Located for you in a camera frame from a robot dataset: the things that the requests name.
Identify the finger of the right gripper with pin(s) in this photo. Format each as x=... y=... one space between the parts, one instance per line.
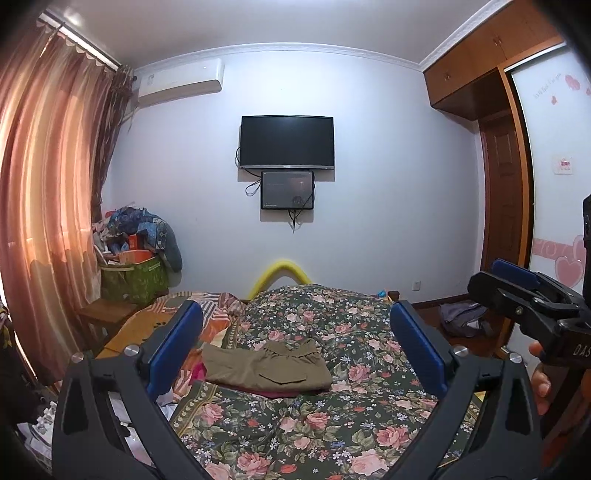
x=508 y=299
x=510 y=275

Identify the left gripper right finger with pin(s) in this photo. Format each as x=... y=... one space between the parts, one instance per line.
x=506 y=441

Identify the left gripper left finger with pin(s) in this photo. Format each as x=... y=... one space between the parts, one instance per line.
x=88 y=442

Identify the olive green pants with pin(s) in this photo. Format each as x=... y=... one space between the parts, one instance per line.
x=273 y=369

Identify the right hand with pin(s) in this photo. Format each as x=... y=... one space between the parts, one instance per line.
x=541 y=387

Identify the grey backpack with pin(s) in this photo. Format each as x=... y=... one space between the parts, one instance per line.
x=465 y=319

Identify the wooden lap desk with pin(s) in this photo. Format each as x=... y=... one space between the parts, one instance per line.
x=135 y=331

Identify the wooden stool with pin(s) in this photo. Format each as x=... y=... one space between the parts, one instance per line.
x=107 y=315

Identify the floral dark green quilt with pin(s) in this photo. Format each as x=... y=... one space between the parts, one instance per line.
x=356 y=429

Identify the brown wooden door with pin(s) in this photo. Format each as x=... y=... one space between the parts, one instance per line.
x=508 y=176

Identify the green storage box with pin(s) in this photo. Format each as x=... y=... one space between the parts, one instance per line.
x=138 y=283

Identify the striped bed sheet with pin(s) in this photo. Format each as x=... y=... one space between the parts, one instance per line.
x=172 y=353

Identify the blue clothes pile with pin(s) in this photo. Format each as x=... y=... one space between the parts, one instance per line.
x=130 y=228

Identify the wooden overhead cabinet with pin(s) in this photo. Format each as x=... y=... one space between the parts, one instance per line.
x=467 y=82

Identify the yellow bed footboard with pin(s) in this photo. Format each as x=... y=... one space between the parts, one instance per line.
x=279 y=269

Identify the orange pink curtain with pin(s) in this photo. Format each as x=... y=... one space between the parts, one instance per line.
x=61 y=111

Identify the white air conditioner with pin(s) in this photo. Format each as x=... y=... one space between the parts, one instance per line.
x=182 y=81

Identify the small black wall monitor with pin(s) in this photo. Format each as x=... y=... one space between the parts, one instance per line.
x=287 y=190

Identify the black wall television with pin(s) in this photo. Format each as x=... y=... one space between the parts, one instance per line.
x=286 y=142

